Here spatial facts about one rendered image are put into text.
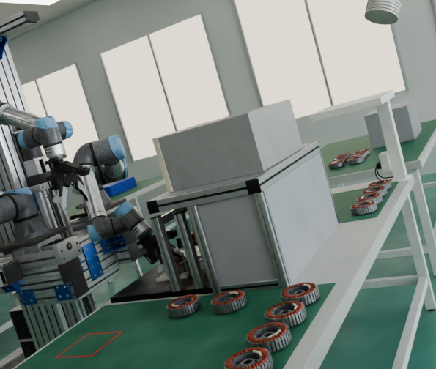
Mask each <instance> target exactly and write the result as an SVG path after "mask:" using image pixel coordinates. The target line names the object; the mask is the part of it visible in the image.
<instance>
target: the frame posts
mask: <svg viewBox="0 0 436 369"><path fill-rule="evenodd" d="M173 215H174V219H175V222H176V225H177V229H178V231H179V235H180V239H181V242H182V246H183V249H184V251H185V255H186V258H187V261H188V266H189V268H190V271H191V275H192V278H193V282H194V285H195V287H196V289H199V288H200V289H203V288H204V287H205V286H206V285H207V284H206V282H205V279H204V275H203V272H202V268H201V265H200V263H199V258H198V256H197V252H196V248H195V245H194V243H193V238H192V236H191V231H190V229H189V226H188V221H187V219H186V216H185V212H184V210H182V211H178V212H175V213H174V214H173ZM150 220H151V222H152V227H153V229H154V232H155V236H156V239H157V241H158V246H159V248H160V252H161V255H162V258H163V262H164V265H165V268H166V271H167V275H168V277H169V281H170V284H171V288H172V291H173V292H175V291H180V290H181V289H183V286H182V281H181V279H180V275H179V272H178V269H177V265H176V262H175V260H174V256H173V252H172V250H171V245H170V243H169V239H168V236H167V233H166V229H165V226H164V224H163V220H162V217H161V215H156V216H154V217H151V218H150Z"/></svg>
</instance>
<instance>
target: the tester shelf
mask: <svg viewBox="0 0 436 369"><path fill-rule="evenodd" d="M302 145H303V148H302V149H300V150H299V151H297V152H296V153H294V154H292V155H290V156H288V157H287V158H286V159H284V160H282V161H281V162H279V163H277V164H275V165H274V166H273V167H271V168H269V169H267V170H266V171H264V172H261V173H257V174H251V175H247V176H241V177H237V178H233V179H227V180H223V181H220V182H214V183H210V184H204V185H200V186H197V187H190V188H187V189H183V190H177V191H174V192H170V193H168V192H166V193H164V194H162V195H159V196H158V197H156V198H153V199H152V200H150V201H148V202H146V204H147V208H148V211H149V214H155V213H159V212H165V211H169V210H173V209H179V208H184V207H188V206H195V205H199V204H205V203H209V202H213V201H220V200H224V199H228V198H236V197H240V196H244V195H251V194H254V193H261V192H262V191H263V190H265V189H267V188H268V187H269V186H271V185H272V184H274V183H275V182H277V181H278V180H279V179H281V178H282V177H284V176H286V175H287V174H288V173H289V172H291V171H293V170H294V169H296V168H297V167H298V166H299V165H301V164H303V163H304V162H305V161H307V160H308V159H310V158H311V157H313V156H314V155H315V154H317V153H318V152H320V151H321V150H320V147H319V141H315V142H311V143H305V144H302Z"/></svg>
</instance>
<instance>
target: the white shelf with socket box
mask: <svg viewBox="0 0 436 369"><path fill-rule="evenodd" d="M392 97H394V92H393V90H390V91H387V92H383V93H379V94H374V95H372V96H368V97H363V98H360V99H357V100H352V101H349V102H344V103H341V104H338V105H333V106H330V107H327V108H325V109H323V110H321V111H318V112H316V113H314V114H312V115H310V116H309V117H310V120H311V122H316V121H319V120H323V119H328V118H331V117H334V116H339V115H342V114H346V113H351V112H354V111H359V110H363V109H366V108H371V107H374V106H376V107H377V112H378V116H379V119H380V124H381V128H382V132H383V137H384V140H385V145H386V149H387V151H385V152H381V153H380V154H379V159H380V161H379V162H378V163H377V164H376V168H375V175H376V177H377V174H378V175H379V173H378V170H377V174H376V169H382V171H390V170H391V169H392V172H393V176H391V177H382V176H381V175H379V176H380V177H381V178H384V179H388V178H393V179H389V180H390V181H391V182H403V181H406V180H408V179H411V176H410V175H407V170H406V167H405V164H404V158H403V155H402V150H401V146H400V142H399V137H398V134H397V131H396V125H395V122H394V118H393V113H392V110H391V104H390V101H389V100H390V99H391V98H392ZM377 179H378V180H380V179H379V178H378V177H377Z"/></svg>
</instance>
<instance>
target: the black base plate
mask: <svg viewBox="0 0 436 369"><path fill-rule="evenodd" d="M158 265H159V264H158ZM158 265H157V266H155V267H154V268H153V269H151V270H150V271H148V272H147V273H146V274H144V275H142V276H141V277H140V278H139V279H137V280H135V281H134V282H132V283H131V284H130V285H129V286H127V287H125V288H124V289H122V290H121V291H120V292H118V293H117V294H115V295H114V296H112V297H111V298H110V300H111V303H117V302H131V301H139V300H146V299H160V298H168V297H181V296H185V295H191V294H193V295H197V294H211V293H213V289H212V288H210V284H209V280H208V278H207V273H203V275H204V279H205V282H206V284H207V285H206V286H205V287H204V288H203V289H200V288H199V289H196V287H195V285H194V282H193V278H192V275H191V277H189V278H184V279H181V281H182V286H183V289H181V290H180V291H175V292H173V291H172V288H171V284H170V281H169V280H166V281H160V282H156V279H157V278H158V277H160V276H161V275H162V274H163V273H165V272H166V271H163V272H161V273H158V271H157V269H158Z"/></svg>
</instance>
